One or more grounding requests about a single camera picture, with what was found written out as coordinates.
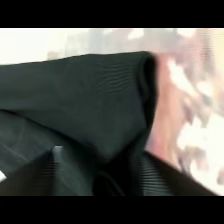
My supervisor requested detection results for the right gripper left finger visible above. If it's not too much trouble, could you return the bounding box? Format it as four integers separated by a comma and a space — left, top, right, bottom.
0, 145, 96, 197

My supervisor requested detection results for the black garment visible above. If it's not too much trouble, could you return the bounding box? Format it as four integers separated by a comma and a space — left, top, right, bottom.
0, 50, 158, 197

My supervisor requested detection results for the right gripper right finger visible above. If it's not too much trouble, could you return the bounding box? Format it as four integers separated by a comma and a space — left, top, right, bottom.
132, 150, 218, 197

